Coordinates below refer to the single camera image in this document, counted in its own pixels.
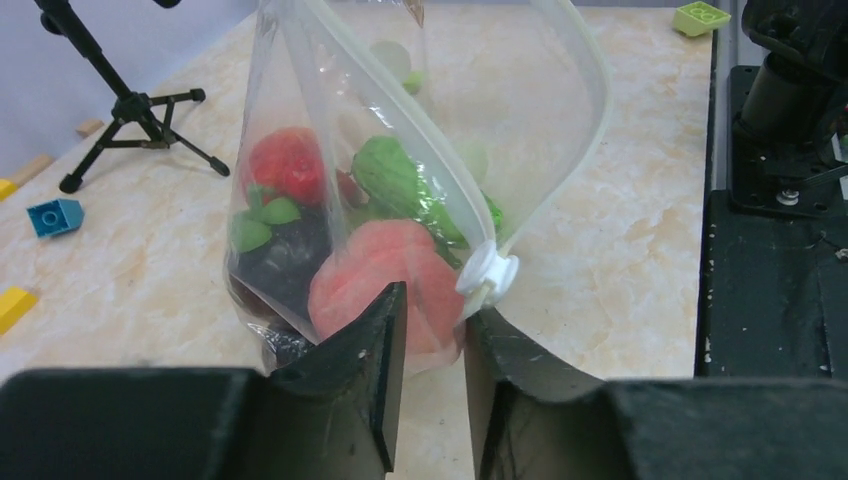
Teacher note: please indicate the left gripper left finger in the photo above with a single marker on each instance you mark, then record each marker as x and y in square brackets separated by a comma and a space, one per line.
[332, 414]

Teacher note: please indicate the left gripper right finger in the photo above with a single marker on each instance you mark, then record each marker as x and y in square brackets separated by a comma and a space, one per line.
[534, 416]

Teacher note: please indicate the dark purple toy mangosteen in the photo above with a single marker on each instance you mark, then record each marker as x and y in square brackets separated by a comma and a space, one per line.
[278, 248]

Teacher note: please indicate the green toy pepper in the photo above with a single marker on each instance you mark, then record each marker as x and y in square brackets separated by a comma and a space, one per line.
[401, 187]

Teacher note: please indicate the clear dotted zip top bag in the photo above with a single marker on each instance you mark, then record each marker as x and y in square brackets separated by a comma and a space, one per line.
[401, 141]

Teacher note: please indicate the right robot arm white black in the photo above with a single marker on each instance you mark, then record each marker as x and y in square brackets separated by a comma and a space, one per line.
[786, 111]

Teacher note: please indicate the green cylinder block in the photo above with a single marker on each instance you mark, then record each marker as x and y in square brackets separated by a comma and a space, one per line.
[413, 82]

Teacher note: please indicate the yellow rectangular block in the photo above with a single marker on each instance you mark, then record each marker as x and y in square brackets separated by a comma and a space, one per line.
[15, 303]

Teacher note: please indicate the blue square block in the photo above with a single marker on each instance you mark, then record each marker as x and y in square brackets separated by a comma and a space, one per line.
[56, 217]

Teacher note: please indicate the black microphone tripod stand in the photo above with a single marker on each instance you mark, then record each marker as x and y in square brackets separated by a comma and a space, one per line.
[138, 120]

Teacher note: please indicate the yellow and wood cylinder block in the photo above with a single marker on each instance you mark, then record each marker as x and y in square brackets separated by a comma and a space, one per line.
[22, 176]

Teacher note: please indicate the green lego brick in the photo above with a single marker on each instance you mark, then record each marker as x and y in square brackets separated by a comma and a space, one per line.
[699, 18]

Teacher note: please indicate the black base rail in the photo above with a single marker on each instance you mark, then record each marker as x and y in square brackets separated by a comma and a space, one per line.
[772, 295]

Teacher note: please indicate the beige block by wall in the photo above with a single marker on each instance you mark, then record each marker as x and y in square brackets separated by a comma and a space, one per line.
[88, 127]

